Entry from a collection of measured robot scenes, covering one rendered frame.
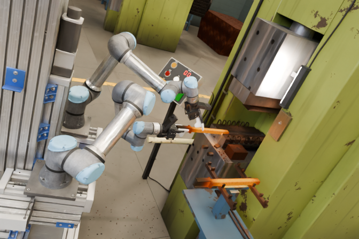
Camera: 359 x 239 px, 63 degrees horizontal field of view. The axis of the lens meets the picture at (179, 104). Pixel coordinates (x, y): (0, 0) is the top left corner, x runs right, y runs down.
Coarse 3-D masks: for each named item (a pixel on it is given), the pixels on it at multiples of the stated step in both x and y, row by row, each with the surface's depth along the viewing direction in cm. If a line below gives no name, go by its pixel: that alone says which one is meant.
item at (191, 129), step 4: (180, 128) 185; (184, 128) 186; (188, 128) 188; (192, 128) 191; (196, 128) 192; (200, 128) 195; (204, 128) 196; (208, 128) 199; (200, 132) 194; (204, 132) 195; (208, 132) 197; (212, 132) 198; (216, 132) 200; (220, 132) 201; (224, 132) 203; (228, 132) 204
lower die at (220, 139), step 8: (216, 128) 208; (224, 128) 212; (232, 128) 216; (240, 128) 221; (248, 128) 228; (216, 136) 207; (224, 136) 201; (232, 136) 205; (240, 136) 209; (248, 136) 213; (256, 136) 217; (264, 136) 221
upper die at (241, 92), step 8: (232, 80) 198; (232, 88) 197; (240, 88) 190; (240, 96) 189; (248, 96) 184; (256, 96) 186; (248, 104) 188; (256, 104) 191; (264, 104) 194; (272, 104) 197
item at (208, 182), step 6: (198, 180) 146; (204, 180) 147; (210, 180) 149; (216, 180) 152; (222, 180) 154; (228, 180) 156; (234, 180) 158; (240, 180) 160; (246, 180) 162; (252, 180) 164; (258, 180) 166; (198, 186) 148; (204, 186) 149; (210, 186) 149
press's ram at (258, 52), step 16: (256, 32) 183; (272, 32) 171; (288, 32) 168; (256, 48) 181; (272, 48) 170; (288, 48) 168; (304, 48) 172; (240, 64) 193; (256, 64) 180; (272, 64) 170; (288, 64) 175; (304, 64) 180; (240, 80) 191; (256, 80) 178; (272, 80) 177; (288, 80) 182; (272, 96) 185
